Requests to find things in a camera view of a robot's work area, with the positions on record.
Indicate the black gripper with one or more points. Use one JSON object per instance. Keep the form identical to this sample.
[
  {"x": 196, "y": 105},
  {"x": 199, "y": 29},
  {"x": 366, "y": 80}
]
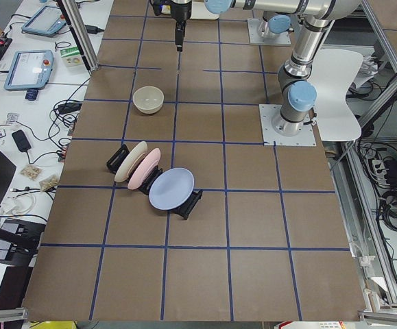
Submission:
[{"x": 181, "y": 10}]

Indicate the white ceramic bowl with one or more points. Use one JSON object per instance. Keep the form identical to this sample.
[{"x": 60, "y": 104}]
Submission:
[{"x": 148, "y": 99}]

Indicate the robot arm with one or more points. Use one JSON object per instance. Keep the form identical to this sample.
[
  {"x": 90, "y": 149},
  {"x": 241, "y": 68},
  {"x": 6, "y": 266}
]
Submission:
[
  {"x": 299, "y": 96},
  {"x": 273, "y": 24}
]

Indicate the white rectangular tray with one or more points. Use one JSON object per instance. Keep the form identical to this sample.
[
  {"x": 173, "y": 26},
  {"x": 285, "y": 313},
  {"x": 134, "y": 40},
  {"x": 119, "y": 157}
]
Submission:
[{"x": 200, "y": 12}]

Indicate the black power adapter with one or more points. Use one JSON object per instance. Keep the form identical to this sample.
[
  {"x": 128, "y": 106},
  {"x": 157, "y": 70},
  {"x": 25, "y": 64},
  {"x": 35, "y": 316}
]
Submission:
[{"x": 92, "y": 29}]

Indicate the green white box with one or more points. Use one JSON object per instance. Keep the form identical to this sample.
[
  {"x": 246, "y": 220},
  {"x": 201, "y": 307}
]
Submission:
[{"x": 71, "y": 56}]

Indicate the cream plate in rack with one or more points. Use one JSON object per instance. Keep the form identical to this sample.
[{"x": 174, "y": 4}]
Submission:
[{"x": 131, "y": 162}]

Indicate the far teach pendant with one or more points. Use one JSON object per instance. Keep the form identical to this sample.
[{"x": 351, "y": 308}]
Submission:
[{"x": 48, "y": 21}]

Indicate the teach pendant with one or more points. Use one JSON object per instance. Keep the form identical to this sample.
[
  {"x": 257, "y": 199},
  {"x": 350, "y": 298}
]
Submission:
[
  {"x": 48, "y": 21},
  {"x": 29, "y": 70}
]

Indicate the black plate rack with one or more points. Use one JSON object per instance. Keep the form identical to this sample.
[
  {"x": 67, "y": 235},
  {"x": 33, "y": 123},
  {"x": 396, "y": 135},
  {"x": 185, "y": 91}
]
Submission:
[{"x": 183, "y": 210}]

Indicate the pink plate in rack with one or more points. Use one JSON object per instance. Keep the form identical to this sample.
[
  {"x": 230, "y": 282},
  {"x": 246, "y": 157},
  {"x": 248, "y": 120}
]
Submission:
[{"x": 144, "y": 169}]

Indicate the near teach pendant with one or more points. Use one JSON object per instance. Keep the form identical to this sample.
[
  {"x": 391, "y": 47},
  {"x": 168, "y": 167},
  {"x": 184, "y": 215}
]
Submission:
[{"x": 29, "y": 70}]

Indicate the white chair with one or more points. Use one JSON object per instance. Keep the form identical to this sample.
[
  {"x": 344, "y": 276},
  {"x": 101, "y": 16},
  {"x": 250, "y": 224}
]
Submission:
[{"x": 332, "y": 73}]

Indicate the light blue plate in rack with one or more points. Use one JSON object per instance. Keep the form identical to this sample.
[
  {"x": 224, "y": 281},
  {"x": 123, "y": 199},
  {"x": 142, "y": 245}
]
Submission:
[{"x": 171, "y": 189}]

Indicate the black phone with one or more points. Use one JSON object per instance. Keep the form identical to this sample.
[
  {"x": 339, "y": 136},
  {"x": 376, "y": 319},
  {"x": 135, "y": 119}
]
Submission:
[{"x": 21, "y": 141}]

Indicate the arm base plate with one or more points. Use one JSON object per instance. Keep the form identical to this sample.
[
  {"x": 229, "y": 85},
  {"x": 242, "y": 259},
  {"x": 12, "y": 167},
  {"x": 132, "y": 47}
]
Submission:
[
  {"x": 278, "y": 132},
  {"x": 282, "y": 41}
]

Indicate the aluminium frame post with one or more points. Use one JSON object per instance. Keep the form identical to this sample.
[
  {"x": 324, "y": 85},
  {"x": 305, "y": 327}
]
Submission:
[{"x": 78, "y": 30}]

